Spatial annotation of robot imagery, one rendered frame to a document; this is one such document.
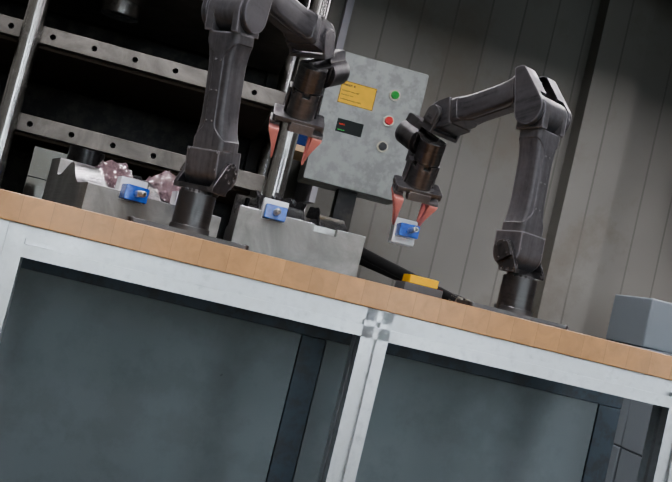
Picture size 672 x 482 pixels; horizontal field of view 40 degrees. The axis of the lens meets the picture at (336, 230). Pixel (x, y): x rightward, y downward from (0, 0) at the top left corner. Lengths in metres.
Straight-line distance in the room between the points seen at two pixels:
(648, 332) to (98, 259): 3.55
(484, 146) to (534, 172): 3.61
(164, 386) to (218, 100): 0.59
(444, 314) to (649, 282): 4.42
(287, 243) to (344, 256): 0.12
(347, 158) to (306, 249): 0.94
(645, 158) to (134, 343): 4.40
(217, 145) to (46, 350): 0.55
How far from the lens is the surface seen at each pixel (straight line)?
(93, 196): 1.70
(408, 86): 2.80
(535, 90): 1.73
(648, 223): 5.79
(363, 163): 2.73
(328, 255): 1.82
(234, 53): 1.52
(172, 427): 1.81
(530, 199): 1.69
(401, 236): 1.96
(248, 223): 1.81
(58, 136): 2.65
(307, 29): 1.70
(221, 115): 1.52
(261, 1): 1.54
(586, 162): 5.46
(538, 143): 1.71
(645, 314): 4.62
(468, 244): 5.24
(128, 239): 1.32
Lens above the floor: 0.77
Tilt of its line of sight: 4 degrees up
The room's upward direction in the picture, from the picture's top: 14 degrees clockwise
